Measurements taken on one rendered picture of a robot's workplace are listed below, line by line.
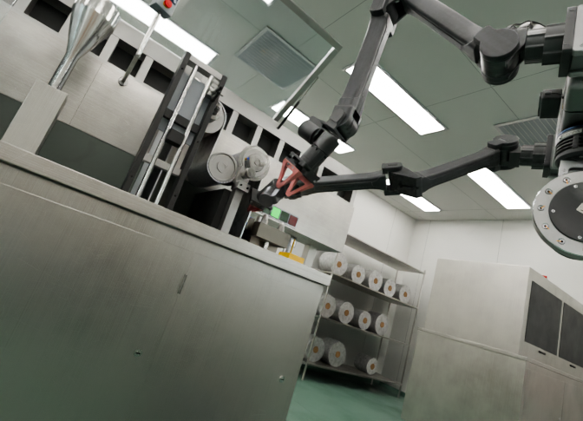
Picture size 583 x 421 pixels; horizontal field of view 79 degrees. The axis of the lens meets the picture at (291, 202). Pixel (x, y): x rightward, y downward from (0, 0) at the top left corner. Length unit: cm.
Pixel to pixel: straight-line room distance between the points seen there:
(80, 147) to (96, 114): 15
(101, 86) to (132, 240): 85
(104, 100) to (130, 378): 109
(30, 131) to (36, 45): 47
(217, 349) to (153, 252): 36
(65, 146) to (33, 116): 29
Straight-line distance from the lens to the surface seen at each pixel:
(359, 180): 126
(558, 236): 96
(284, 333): 129
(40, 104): 140
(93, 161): 165
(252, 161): 146
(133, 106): 172
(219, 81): 137
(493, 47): 96
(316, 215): 208
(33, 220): 102
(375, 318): 541
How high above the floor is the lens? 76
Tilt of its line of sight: 15 degrees up
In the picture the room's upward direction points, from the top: 18 degrees clockwise
